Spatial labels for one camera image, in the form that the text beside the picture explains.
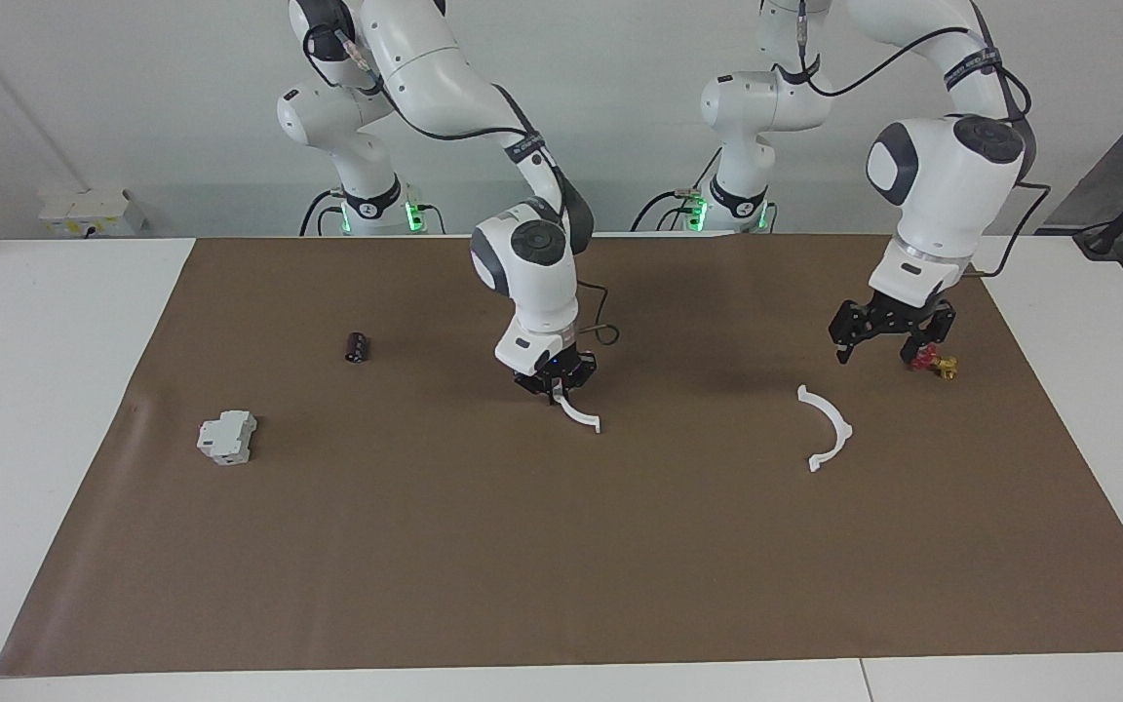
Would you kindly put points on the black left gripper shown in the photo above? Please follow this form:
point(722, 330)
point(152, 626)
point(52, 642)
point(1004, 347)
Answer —
point(888, 317)

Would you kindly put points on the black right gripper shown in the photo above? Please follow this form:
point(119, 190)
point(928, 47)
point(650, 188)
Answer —
point(557, 372)

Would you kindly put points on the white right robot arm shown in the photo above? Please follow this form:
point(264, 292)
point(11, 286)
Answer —
point(532, 283)

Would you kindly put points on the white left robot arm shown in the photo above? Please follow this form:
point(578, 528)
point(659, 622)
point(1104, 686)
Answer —
point(951, 175)

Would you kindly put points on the brown paper table mat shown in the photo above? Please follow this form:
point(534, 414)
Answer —
point(522, 546)

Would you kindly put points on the black cylindrical capacitor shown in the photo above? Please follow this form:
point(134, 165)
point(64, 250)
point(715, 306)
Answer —
point(357, 347)

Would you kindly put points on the white circuit breaker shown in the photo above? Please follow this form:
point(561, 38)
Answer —
point(227, 437)

